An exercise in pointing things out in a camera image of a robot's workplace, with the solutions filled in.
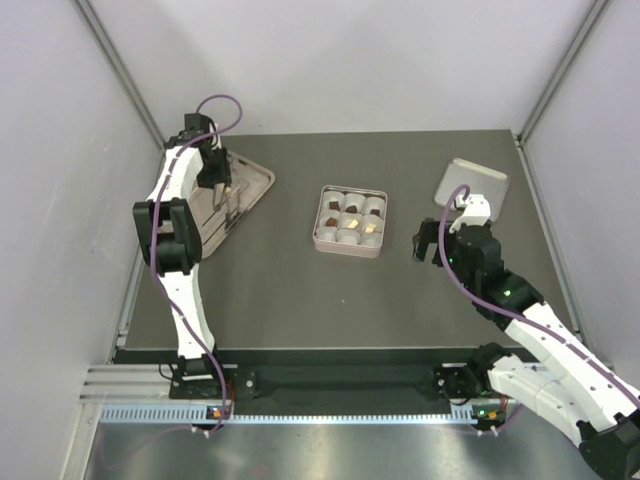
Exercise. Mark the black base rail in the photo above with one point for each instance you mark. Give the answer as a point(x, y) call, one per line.
point(348, 381)

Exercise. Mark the silver tin lid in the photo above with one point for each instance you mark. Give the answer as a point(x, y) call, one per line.
point(490, 183)

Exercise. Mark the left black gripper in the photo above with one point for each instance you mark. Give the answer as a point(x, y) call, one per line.
point(222, 175)

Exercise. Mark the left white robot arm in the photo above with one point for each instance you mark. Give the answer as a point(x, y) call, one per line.
point(171, 245)

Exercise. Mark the white slotted cable duct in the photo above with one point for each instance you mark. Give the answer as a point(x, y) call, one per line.
point(202, 414)

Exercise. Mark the metal tongs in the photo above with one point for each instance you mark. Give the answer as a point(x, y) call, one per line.
point(219, 197)

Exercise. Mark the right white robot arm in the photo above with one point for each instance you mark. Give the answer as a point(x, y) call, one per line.
point(593, 407)

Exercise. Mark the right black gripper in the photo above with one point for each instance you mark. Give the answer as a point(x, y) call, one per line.
point(429, 233)

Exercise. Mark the silver metal tray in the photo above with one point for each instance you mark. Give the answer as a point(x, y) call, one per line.
point(250, 182)

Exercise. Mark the pink chocolate tin box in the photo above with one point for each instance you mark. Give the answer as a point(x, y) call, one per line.
point(350, 221)

